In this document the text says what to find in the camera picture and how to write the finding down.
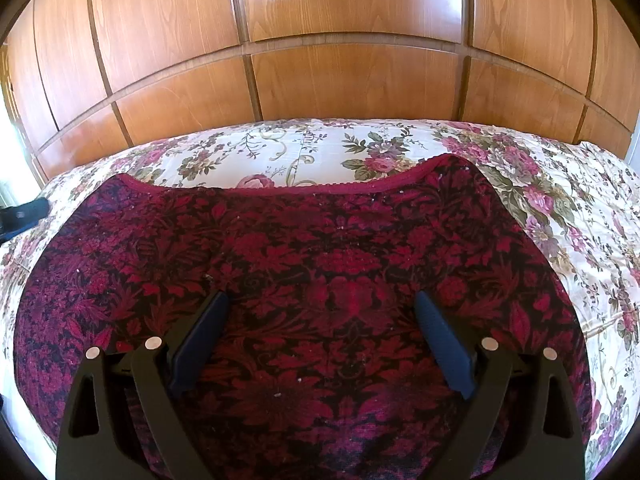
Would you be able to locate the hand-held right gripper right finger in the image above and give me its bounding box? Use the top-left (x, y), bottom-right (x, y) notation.
top-left (414, 290), bottom-right (586, 480)

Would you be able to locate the wooden wardrobe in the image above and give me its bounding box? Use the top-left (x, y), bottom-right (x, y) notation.
top-left (0, 0), bottom-right (640, 196)

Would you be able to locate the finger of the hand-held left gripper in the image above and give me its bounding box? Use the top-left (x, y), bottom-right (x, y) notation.
top-left (0, 199), bottom-right (51, 243)

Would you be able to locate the dark red floral garment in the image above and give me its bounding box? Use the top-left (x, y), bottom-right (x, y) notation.
top-left (14, 154), bottom-right (593, 480)

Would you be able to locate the floral bedsheet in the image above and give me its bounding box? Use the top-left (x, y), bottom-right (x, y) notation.
top-left (0, 119), bottom-right (640, 480)

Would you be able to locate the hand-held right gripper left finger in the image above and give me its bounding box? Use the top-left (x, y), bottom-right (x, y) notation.
top-left (55, 290), bottom-right (231, 480)

